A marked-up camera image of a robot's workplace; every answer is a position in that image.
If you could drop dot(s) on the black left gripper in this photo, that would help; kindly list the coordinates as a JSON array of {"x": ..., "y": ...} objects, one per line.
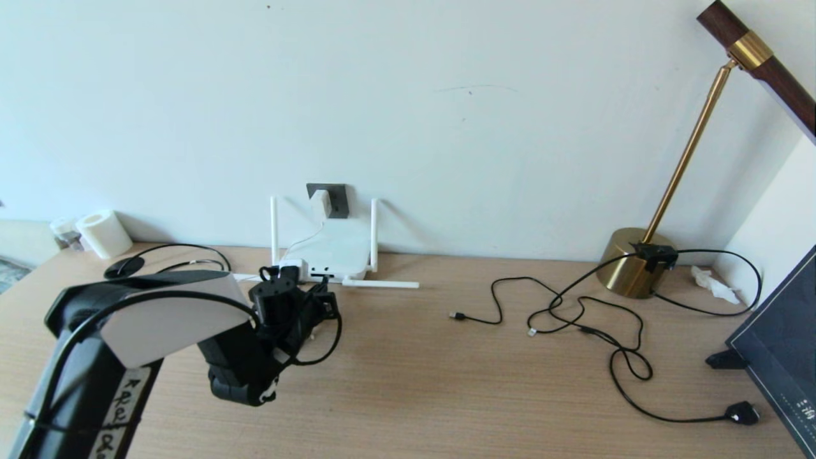
[{"x": 280, "y": 306}]

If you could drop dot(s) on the crumpled white tissue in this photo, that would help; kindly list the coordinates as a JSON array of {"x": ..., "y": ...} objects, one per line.
[{"x": 714, "y": 287}]

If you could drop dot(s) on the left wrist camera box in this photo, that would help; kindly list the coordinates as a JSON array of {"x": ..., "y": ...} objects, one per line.
[{"x": 293, "y": 265}]

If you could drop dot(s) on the white router with antennas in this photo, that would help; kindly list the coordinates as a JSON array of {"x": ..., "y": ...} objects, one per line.
[{"x": 344, "y": 248}]

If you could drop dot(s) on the brass desk lamp wooden head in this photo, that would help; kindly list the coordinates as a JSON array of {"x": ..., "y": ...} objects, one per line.
[{"x": 628, "y": 268}]

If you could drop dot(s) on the black box on lamp base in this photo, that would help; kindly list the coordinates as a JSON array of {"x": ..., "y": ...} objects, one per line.
[{"x": 655, "y": 255}]

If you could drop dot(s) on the dark framed board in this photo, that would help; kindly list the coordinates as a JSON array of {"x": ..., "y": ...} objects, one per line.
[{"x": 784, "y": 357}]

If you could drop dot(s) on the white toilet paper roll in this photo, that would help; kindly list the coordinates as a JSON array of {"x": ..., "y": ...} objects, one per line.
[{"x": 102, "y": 234}]

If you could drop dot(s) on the grey wall socket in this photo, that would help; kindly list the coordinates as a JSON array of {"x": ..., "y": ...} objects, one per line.
[{"x": 341, "y": 201}]

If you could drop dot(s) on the black board stand foot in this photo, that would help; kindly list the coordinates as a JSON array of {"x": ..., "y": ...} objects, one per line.
[{"x": 725, "y": 361}]

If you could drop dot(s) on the small clear jar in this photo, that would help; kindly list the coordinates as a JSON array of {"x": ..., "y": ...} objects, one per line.
[{"x": 64, "y": 231}]

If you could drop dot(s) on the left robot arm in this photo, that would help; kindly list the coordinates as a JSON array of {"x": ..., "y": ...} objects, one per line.
[{"x": 166, "y": 325}]

